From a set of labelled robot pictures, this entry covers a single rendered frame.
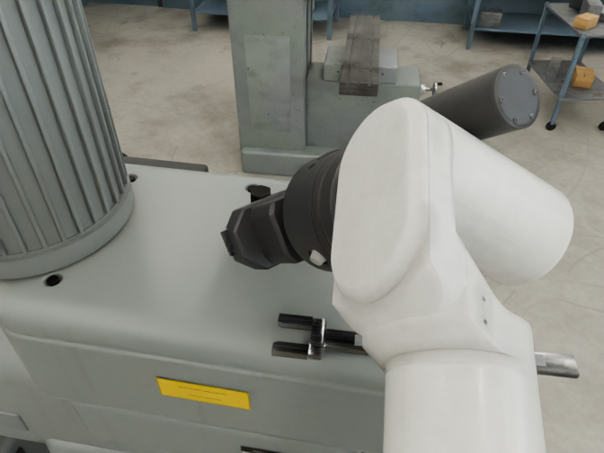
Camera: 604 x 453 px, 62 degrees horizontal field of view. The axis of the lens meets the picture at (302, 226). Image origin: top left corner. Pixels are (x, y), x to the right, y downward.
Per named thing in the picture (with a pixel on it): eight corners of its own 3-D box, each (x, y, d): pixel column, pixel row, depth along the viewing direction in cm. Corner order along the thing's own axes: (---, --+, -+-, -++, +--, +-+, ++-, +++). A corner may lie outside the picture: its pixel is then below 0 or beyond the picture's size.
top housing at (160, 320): (448, 285, 69) (473, 191, 59) (457, 479, 50) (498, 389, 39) (126, 244, 76) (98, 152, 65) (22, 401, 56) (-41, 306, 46)
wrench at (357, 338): (568, 349, 42) (572, 342, 42) (581, 391, 39) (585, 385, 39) (279, 318, 45) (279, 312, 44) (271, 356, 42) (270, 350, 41)
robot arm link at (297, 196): (247, 303, 43) (319, 316, 33) (205, 197, 42) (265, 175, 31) (359, 246, 49) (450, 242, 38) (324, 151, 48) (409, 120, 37)
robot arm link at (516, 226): (415, 297, 37) (561, 310, 27) (290, 246, 32) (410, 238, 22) (450, 156, 39) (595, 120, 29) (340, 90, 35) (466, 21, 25)
